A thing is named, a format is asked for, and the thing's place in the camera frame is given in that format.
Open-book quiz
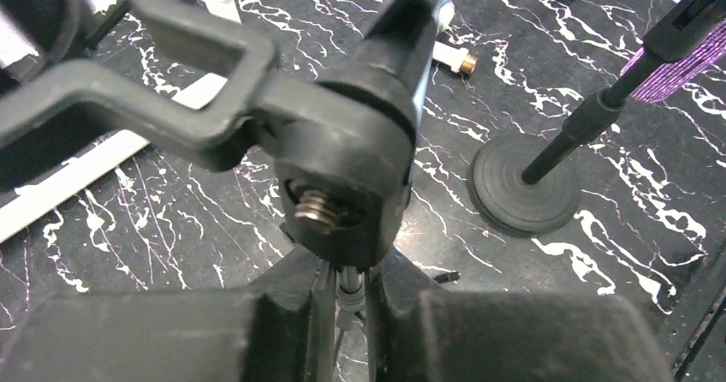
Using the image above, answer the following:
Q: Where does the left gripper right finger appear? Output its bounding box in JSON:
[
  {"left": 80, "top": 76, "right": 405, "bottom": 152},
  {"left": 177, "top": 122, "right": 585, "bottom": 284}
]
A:
[{"left": 366, "top": 251, "right": 672, "bottom": 381}]

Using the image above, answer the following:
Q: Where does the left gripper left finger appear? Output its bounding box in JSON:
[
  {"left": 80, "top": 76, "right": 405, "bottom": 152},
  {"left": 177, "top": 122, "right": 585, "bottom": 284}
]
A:
[{"left": 1, "top": 248, "right": 336, "bottom": 381}]

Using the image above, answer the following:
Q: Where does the black round-base microphone stand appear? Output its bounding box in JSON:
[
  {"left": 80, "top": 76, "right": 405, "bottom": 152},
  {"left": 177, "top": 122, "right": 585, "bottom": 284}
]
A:
[{"left": 467, "top": 0, "right": 725, "bottom": 238}]

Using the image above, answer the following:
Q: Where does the white pipe piece brass end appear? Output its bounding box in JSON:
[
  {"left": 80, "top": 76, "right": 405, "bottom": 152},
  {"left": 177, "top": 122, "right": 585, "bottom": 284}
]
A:
[{"left": 431, "top": 41, "right": 478, "bottom": 75}]

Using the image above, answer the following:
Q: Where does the purple glitter microphone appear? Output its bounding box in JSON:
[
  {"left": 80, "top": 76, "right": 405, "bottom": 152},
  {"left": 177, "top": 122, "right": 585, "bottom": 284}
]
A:
[{"left": 630, "top": 21, "right": 725, "bottom": 104}]

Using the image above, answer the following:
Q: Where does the white PVC pipe frame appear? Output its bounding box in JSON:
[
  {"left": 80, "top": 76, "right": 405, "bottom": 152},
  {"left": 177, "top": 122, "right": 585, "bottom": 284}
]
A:
[{"left": 1, "top": 0, "right": 241, "bottom": 242}]

